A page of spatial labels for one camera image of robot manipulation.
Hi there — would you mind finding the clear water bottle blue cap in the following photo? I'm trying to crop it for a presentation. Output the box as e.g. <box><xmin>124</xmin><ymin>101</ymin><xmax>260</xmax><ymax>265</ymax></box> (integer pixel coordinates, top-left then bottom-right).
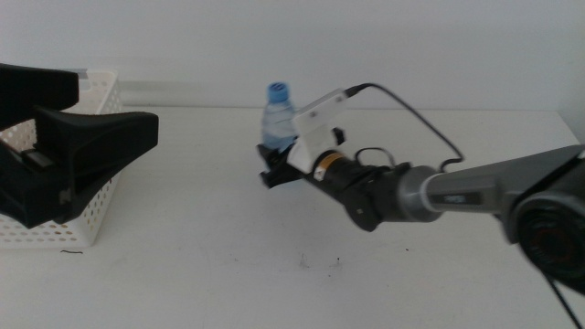
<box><xmin>260</xmin><ymin>80</ymin><xmax>301</xmax><ymax>154</ymax></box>

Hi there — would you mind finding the white perforated plastic basket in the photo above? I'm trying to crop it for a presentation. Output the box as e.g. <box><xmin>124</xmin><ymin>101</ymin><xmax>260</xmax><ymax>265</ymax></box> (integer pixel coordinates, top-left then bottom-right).
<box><xmin>0</xmin><ymin>68</ymin><xmax>124</xmax><ymax>250</ymax></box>

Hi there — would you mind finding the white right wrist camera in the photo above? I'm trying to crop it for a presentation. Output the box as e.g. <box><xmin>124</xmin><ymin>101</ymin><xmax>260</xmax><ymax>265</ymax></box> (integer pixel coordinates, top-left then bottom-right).
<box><xmin>286</xmin><ymin>88</ymin><xmax>348</xmax><ymax>175</ymax></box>

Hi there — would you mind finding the black right camera cable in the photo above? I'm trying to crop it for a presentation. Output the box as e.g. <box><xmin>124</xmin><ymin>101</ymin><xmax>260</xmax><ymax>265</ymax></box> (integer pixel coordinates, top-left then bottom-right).
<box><xmin>345</xmin><ymin>82</ymin><xmax>465</xmax><ymax>173</ymax></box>

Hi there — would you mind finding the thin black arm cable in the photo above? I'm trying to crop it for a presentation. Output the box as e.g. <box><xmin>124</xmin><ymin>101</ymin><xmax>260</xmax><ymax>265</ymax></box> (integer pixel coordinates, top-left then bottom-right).
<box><xmin>542</xmin><ymin>272</ymin><xmax>585</xmax><ymax>329</ymax></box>

